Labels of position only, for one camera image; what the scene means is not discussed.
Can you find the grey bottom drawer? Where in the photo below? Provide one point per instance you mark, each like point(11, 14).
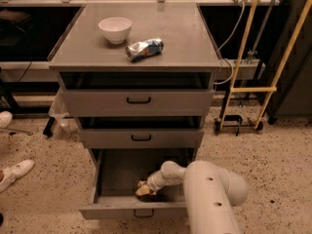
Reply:
point(118, 171)

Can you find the white sneaker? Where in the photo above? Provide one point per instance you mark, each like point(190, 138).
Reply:
point(5, 119)
point(11, 174)

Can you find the crushed blue silver can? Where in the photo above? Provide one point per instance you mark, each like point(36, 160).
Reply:
point(144, 49)

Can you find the grey top drawer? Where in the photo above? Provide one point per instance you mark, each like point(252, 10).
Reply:
point(99, 94)

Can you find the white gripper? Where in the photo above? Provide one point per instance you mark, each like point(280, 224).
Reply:
point(152, 185)

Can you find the white sneaker far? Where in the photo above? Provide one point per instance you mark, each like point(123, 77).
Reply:
point(5, 119)

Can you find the grey drawer cabinet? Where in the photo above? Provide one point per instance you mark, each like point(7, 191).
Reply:
point(187, 44)

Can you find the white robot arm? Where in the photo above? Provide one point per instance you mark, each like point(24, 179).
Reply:
point(210, 193)

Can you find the white ceramic bowl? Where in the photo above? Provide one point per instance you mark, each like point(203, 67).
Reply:
point(115, 30)

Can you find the grey middle drawer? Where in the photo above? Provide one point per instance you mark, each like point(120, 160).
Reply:
point(141, 132)

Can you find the clear plastic bin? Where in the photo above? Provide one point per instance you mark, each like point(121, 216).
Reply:
point(59, 112)

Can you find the grey drawer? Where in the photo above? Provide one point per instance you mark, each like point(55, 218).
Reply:
point(141, 132)
point(118, 171)
point(99, 94)

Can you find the white sneaker near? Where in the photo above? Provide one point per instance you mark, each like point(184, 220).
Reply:
point(11, 174)

